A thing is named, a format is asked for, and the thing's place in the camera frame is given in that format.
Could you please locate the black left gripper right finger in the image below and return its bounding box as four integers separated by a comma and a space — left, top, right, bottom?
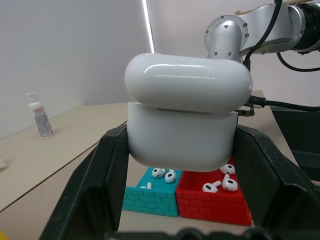
232, 123, 320, 240

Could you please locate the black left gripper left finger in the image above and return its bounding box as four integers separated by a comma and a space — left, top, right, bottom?
39, 124, 130, 240

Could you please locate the white earbud charging case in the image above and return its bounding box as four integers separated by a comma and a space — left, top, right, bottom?
124, 52, 254, 174

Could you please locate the black plastic bin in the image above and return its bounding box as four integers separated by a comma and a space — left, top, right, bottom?
270, 104, 320, 181

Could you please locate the red brick-pattern tray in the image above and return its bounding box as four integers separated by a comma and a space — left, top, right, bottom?
175, 157, 253, 227

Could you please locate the teal brick-pattern tray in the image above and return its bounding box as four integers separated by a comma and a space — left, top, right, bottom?
122, 167, 184, 218

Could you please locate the white plastic bottle with label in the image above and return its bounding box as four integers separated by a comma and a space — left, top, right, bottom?
25, 92, 55, 141

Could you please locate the silver metal connector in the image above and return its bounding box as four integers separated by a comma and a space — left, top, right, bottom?
236, 104, 256, 118

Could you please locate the white LED light strip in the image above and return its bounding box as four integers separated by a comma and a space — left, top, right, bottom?
141, 0, 156, 54

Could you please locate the black cable with plug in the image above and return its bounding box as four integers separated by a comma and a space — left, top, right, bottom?
246, 94, 320, 112

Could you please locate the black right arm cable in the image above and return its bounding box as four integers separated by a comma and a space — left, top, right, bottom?
242, 0, 320, 73

